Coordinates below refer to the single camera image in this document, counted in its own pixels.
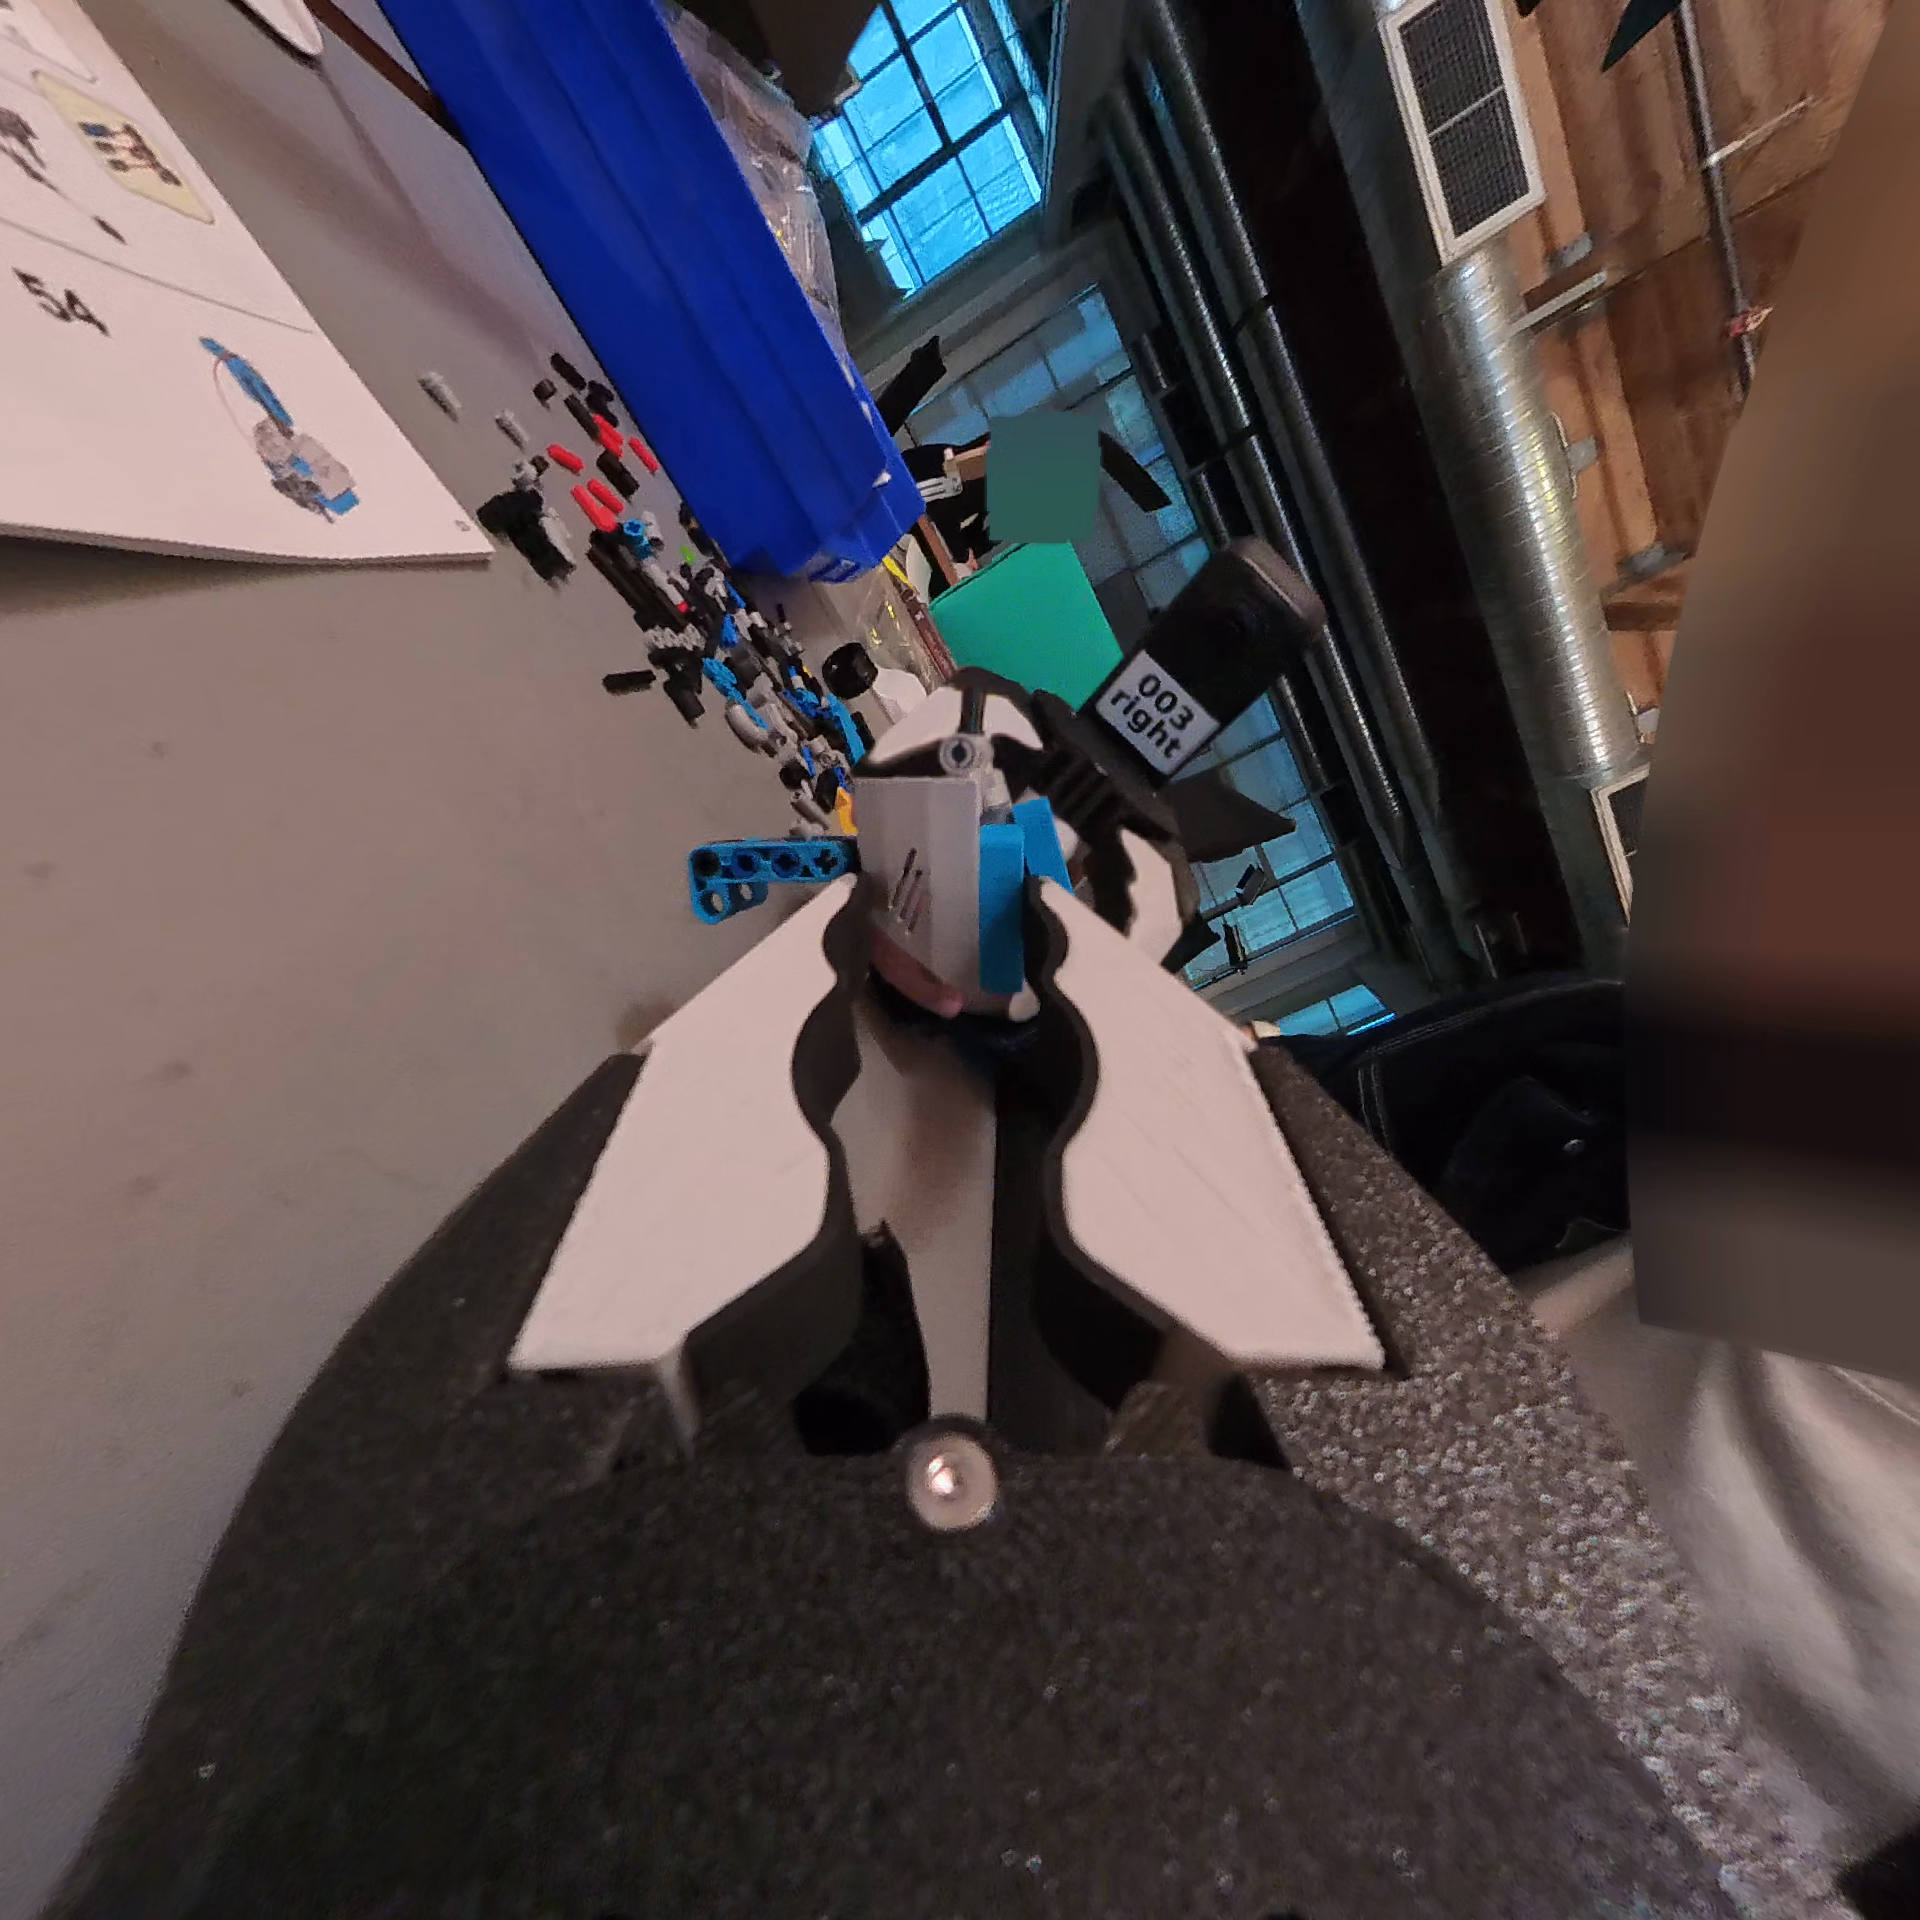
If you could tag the black perforated pad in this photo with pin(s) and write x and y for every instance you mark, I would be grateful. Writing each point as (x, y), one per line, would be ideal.
(1021, 1201)

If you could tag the teal felt bag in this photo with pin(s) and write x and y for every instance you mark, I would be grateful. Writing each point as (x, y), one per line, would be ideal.
(1028, 617)

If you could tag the white air vent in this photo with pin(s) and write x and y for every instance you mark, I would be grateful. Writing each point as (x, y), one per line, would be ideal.
(1465, 114)

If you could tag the grey panel brick assembly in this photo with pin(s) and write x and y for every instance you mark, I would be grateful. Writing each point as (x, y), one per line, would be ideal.
(932, 885)

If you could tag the grey desk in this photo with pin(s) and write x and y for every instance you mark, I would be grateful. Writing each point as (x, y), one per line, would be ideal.
(375, 974)

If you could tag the clear plastic bags bundle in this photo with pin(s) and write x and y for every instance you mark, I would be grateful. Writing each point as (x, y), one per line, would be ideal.
(765, 119)

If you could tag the silver ventilation duct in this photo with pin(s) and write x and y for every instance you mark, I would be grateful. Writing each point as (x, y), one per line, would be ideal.
(1530, 524)

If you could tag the blue plastic bin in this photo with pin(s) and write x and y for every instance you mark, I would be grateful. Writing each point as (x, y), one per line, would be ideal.
(645, 255)

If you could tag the black toy wheel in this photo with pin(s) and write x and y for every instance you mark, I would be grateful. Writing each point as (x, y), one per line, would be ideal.
(851, 668)

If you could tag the pile of small brick parts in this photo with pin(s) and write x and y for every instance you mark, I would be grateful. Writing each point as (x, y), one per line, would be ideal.
(661, 599)

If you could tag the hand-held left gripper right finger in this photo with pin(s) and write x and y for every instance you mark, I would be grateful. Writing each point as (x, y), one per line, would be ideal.
(1215, 1185)

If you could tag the instruction booklet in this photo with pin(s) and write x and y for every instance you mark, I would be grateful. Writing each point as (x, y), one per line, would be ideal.
(182, 377)

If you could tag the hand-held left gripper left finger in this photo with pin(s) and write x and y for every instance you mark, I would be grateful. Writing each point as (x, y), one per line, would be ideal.
(691, 1185)

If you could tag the person's right hand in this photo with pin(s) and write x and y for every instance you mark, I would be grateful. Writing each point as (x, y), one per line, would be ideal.
(915, 980)

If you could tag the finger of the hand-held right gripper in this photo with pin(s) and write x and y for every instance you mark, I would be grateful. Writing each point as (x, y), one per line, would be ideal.
(1149, 892)
(932, 734)

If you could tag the person's white shirt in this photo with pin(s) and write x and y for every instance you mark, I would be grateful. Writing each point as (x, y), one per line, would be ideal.
(1725, 1501)

